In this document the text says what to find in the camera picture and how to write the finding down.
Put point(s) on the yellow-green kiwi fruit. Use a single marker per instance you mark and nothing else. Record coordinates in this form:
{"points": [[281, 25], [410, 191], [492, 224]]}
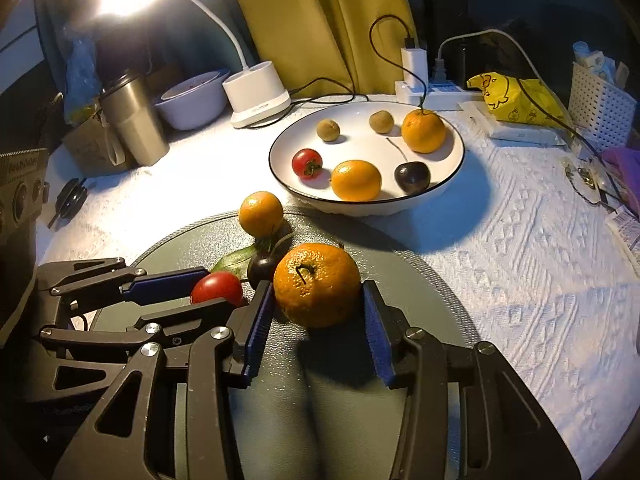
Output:
{"points": [[328, 130]]}

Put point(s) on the white desk lamp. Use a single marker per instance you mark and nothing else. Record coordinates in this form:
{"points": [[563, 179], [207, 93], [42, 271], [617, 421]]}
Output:
{"points": [[255, 92]]}

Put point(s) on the bunch of keys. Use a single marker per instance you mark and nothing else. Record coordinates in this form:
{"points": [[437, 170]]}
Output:
{"points": [[582, 176]]}

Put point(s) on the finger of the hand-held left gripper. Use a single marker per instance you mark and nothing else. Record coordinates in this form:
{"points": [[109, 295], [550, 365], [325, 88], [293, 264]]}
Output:
{"points": [[165, 281], [165, 322]]}

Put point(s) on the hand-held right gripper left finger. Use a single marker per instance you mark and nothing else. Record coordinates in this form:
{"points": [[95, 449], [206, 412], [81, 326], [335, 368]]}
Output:
{"points": [[257, 332]]}

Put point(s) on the round grey glass board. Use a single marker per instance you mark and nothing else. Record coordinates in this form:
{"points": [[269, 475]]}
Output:
{"points": [[320, 410]]}

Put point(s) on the white bowl with dark rim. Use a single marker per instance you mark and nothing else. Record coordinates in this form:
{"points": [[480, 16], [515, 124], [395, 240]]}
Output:
{"points": [[370, 152]]}

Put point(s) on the white power strip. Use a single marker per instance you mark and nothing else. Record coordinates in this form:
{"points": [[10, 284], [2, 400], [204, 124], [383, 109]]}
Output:
{"points": [[445, 94]]}

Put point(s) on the white plastic basket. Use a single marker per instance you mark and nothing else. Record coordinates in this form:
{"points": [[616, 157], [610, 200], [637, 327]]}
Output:
{"points": [[600, 105]]}

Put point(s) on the white charger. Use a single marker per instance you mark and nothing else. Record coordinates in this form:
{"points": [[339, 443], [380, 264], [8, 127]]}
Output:
{"points": [[414, 67]]}

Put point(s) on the white tissue packet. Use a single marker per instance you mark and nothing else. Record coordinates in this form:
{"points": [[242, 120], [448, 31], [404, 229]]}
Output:
{"points": [[515, 132]]}

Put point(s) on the steel tumbler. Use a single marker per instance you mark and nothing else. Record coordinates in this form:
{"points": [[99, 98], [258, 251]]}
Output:
{"points": [[137, 120]]}

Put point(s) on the green leaf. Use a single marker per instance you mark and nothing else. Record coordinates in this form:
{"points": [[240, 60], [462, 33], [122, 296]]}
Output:
{"points": [[235, 260]]}

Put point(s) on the purple cloth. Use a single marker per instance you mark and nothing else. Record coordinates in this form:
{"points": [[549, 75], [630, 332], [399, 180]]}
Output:
{"points": [[625, 167]]}

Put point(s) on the black round case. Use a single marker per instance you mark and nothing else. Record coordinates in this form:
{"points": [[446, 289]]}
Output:
{"points": [[70, 199]]}

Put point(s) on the large tangerine with stem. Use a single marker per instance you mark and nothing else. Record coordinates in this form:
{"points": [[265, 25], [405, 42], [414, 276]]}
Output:
{"points": [[317, 285]]}

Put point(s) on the white textured tablecloth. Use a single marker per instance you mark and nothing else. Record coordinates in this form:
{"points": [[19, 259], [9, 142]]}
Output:
{"points": [[525, 260]]}

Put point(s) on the white labelled packet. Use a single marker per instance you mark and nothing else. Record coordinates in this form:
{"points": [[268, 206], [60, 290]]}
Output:
{"points": [[625, 232]]}

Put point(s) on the yellow curtain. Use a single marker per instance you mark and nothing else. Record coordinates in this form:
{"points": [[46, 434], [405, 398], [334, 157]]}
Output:
{"points": [[310, 20]]}

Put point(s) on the yellow plastic bag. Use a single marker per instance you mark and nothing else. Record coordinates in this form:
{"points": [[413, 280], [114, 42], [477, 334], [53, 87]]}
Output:
{"points": [[505, 97]]}

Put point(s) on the red cherry tomato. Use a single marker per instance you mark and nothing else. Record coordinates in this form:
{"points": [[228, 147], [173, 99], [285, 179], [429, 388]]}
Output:
{"points": [[217, 287], [307, 163]]}

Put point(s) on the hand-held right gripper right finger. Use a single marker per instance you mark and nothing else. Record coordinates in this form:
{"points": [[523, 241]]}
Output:
{"points": [[377, 332]]}

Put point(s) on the blue plastic bag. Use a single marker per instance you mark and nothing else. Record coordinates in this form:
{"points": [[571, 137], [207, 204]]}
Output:
{"points": [[82, 80]]}

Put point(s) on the small tangerine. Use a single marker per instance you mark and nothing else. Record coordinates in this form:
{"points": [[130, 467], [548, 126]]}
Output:
{"points": [[423, 131], [260, 213], [356, 180]]}

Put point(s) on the purple bowl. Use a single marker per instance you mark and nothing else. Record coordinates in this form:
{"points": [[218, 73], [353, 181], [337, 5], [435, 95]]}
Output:
{"points": [[192, 102]]}

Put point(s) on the dark cherry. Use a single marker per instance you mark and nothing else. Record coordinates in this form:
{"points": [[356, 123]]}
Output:
{"points": [[412, 177], [261, 269]]}

